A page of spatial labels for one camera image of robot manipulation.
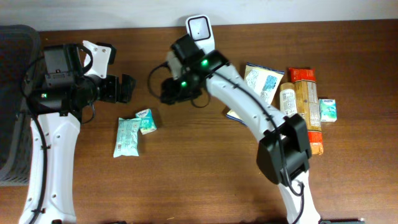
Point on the grey plastic mesh basket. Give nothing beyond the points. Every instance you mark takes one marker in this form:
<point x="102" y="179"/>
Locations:
<point x="20" y="45"/>

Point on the teal tissue pack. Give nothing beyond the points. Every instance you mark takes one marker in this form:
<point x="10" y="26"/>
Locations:
<point x="327" y="110"/>
<point x="147" y="122"/>

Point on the orange pasta bag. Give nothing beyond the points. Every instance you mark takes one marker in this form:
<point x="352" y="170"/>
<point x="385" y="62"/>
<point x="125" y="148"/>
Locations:
<point x="305" y="87"/>

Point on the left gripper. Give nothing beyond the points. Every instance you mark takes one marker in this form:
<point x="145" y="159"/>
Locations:
<point x="112" y="88"/>

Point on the light teal wipes packet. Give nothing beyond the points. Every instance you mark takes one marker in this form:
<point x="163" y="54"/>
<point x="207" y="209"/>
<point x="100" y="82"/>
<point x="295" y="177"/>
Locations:
<point x="127" y="137"/>

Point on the white Pantene tube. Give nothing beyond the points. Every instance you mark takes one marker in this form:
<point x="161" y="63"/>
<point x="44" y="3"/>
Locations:
<point x="287" y="99"/>

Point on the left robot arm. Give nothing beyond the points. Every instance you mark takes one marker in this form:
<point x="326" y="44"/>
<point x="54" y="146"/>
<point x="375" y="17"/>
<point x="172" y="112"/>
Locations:
<point x="74" y="78"/>

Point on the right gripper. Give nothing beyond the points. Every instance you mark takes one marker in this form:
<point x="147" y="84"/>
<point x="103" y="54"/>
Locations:
<point x="170" y="92"/>

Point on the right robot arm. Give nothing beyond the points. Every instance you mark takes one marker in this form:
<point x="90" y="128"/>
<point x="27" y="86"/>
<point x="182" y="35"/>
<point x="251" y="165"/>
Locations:
<point x="283" y="146"/>

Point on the cream snack bag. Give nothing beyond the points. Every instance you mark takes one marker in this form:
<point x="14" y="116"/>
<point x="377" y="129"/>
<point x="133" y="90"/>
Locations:
<point x="263" y="81"/>

